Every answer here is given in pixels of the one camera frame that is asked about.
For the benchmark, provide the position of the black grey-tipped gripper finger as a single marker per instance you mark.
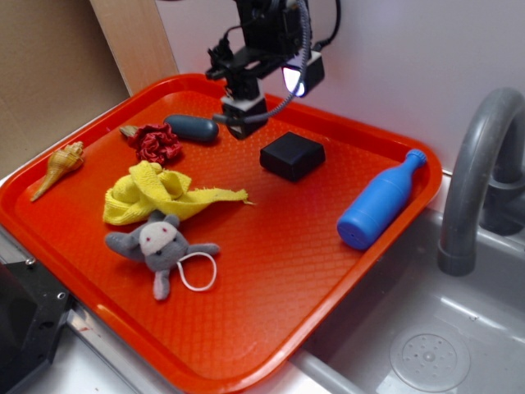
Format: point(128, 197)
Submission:
point(244, 99)

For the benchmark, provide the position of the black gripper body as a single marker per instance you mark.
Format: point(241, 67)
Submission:
point(268, 35)

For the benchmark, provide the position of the black box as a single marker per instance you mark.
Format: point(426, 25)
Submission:
point(292, 156)

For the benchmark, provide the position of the dark blue-grey capsule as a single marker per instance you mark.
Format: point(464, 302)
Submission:
point(196, 129)

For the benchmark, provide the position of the red fabric scrunchie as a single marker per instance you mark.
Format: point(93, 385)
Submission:
point(155, 143)

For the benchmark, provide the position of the small brown shell piece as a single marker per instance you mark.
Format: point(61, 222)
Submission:
point(128, 131)

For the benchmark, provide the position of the wooden board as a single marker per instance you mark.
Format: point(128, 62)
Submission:
point(138, 41)

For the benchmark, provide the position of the yellow cloth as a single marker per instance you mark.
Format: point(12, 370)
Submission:
point(149, 187)

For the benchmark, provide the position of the orange plastic tray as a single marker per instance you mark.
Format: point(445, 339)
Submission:
point(282, 266)

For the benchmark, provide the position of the grey plush animal toy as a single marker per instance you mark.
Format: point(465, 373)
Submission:
point(162, 247)

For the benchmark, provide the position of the blue plastic bottle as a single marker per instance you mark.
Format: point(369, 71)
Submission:
point(376, 207)

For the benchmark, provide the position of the tan spiral seashell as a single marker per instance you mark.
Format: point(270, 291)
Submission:
point(61, 162)

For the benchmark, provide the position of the grey faucet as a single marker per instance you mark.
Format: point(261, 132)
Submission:
point(487, 186)

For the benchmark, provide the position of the grey sink basin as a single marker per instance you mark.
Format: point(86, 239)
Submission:
point(407, 327)

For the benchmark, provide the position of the black wrist camera with light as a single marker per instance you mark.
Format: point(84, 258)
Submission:
point(301, 81)

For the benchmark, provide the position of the black metal bracket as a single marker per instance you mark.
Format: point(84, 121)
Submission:
point(34, 310)

